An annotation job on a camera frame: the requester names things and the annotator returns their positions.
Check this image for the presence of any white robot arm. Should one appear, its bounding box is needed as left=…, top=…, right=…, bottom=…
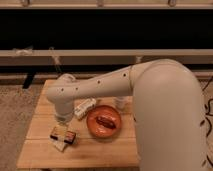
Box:
left=46, top=59, right=208, bottom=171

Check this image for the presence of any clear plastic cup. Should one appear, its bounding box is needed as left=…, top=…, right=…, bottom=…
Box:
left=114, top=96, right=127, bottom=110

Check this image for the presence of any brown sausage on plate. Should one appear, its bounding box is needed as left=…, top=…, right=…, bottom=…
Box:
left=96, top=116, right=116, bottom=129

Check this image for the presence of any white plastic bottle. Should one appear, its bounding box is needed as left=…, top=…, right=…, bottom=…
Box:
left=74, top=98, right=97, bottom=120

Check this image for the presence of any orange round plate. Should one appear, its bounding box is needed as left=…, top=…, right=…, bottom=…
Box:
left=86, top=105, right=122, bottom=138

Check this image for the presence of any wooden table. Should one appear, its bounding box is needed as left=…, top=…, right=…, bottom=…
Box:
left=17, top=80, right=138, bottom=170

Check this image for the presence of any dark snack box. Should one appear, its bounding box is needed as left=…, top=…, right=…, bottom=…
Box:
left=49, top=125, right=78, bottom=145

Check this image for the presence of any white packet under box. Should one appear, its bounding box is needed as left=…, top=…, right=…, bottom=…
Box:
left=52, top=140, right=68, bottom=152

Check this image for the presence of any black cable on floor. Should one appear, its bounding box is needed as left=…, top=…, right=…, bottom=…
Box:
left=202, top=76, right=213, bottom=134

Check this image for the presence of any grey metal rail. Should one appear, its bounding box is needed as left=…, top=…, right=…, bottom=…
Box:
left=0, top=49, right=213, bottom=66

